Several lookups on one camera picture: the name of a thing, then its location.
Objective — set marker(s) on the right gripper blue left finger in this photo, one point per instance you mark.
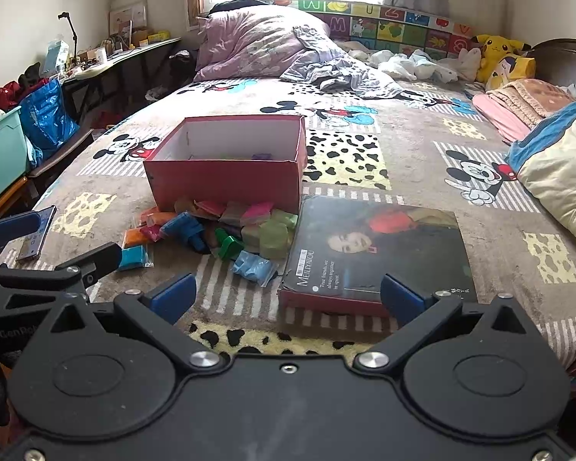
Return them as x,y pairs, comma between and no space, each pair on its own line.
151,316

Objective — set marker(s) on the teal storage bin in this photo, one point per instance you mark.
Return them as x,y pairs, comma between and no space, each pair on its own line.
13,152

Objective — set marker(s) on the blue cream duvet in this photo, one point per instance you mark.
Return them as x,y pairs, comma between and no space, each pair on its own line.
545,164

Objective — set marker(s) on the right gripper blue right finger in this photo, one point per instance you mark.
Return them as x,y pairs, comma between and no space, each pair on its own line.
420,317

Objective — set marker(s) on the white crumpled clothes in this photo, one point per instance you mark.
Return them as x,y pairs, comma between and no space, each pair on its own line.
416,67

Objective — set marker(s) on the alphabet foam mat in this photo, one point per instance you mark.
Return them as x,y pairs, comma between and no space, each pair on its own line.
381,27

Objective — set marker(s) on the purple crumpled sheet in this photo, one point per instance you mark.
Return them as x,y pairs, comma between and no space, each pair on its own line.
323,64

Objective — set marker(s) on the pink clay packet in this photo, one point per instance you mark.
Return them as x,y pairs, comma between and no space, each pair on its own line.
256,214

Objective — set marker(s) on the yellow cartoon pillow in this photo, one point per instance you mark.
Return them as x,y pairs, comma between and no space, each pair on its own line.
510,68

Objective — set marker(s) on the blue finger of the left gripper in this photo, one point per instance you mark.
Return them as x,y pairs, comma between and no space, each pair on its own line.
17,226

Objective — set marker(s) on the cluttered side desk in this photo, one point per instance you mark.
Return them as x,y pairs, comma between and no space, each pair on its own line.
88,89

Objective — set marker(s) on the blue toy bolt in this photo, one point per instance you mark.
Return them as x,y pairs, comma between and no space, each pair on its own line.
188,231

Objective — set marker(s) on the magenta clay packet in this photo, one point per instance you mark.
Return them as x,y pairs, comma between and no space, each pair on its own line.
151,233

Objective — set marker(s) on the pink quilt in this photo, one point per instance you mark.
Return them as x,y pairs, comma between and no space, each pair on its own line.
253,41

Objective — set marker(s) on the teal clay packet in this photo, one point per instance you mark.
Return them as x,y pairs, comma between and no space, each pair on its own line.
135,258

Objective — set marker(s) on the pikachu plush toy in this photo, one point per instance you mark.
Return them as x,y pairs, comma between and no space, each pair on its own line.
493,49

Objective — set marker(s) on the dark wooden headboard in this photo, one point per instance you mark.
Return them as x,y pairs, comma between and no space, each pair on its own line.
556,61

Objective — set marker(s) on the red cardboard shoe box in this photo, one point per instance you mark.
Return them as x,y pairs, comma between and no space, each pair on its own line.
248,159

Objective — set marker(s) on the white bunny plush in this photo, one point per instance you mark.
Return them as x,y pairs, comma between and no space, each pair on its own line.
467,63

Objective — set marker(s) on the folded pink blankets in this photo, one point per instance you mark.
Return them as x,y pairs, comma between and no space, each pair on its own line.
515,109

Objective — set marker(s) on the light blue clay packet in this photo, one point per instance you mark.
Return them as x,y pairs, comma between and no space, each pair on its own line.
254,268

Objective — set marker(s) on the blue plastic bag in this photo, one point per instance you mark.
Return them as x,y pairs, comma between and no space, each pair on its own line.
45,122

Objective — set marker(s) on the light green clay packet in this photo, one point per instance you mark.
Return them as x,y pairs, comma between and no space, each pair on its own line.
276,234

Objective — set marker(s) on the orange clay packet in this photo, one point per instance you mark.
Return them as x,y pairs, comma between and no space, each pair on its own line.
133,238
154,217

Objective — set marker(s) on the mickey mouse bed blanket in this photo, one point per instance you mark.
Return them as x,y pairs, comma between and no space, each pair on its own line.
393,151

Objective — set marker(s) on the green toy bolt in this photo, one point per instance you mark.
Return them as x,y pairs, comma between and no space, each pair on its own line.
229,247

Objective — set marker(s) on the portrait printed box lid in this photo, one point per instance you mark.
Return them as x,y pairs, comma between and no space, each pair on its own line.
343,249

